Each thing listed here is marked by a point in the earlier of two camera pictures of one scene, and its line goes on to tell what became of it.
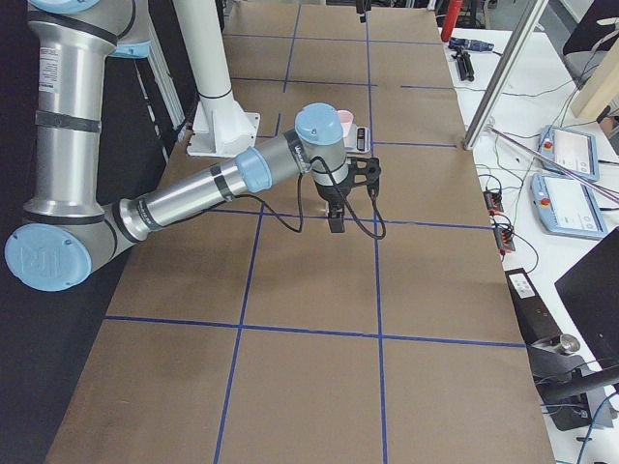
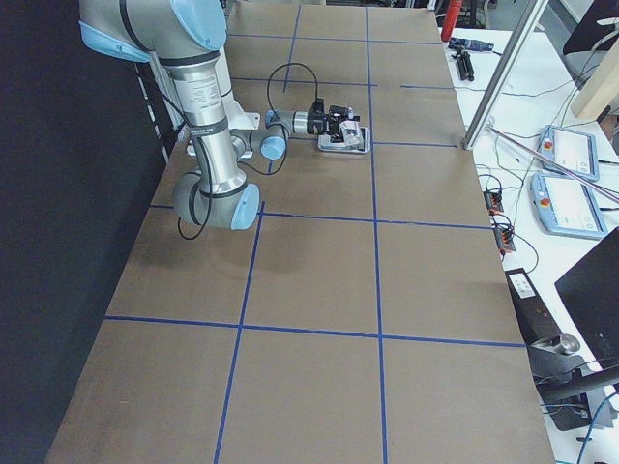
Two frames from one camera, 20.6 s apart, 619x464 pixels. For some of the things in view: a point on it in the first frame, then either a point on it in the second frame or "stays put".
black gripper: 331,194 to 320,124
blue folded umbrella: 469,44 stays put
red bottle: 453,12 stays put
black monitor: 590,291 stays put
